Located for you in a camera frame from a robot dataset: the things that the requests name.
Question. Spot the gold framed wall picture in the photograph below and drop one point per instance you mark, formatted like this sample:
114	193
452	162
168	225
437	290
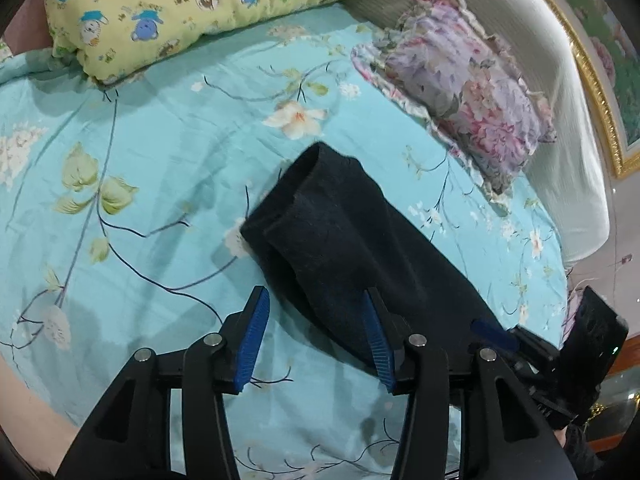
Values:
595	50

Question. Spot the floral ruffled pillow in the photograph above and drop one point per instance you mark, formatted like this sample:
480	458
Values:
450	85

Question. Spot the turquoise floral bed sheet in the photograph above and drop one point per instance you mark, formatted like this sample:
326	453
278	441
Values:
175	185

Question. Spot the black pants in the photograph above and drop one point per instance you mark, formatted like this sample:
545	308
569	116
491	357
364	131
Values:
345	255

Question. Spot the yellow cartoon print pillow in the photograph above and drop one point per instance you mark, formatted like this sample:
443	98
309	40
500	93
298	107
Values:
200	5

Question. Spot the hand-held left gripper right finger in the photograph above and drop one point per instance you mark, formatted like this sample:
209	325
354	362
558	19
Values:
378	347

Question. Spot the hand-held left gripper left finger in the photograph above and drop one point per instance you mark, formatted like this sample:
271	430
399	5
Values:
251	341

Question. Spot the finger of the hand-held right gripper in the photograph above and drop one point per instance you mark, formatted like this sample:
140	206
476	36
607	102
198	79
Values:
492	332

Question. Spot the white padded headboard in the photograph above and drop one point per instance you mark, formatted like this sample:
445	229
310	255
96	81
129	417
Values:
550	125

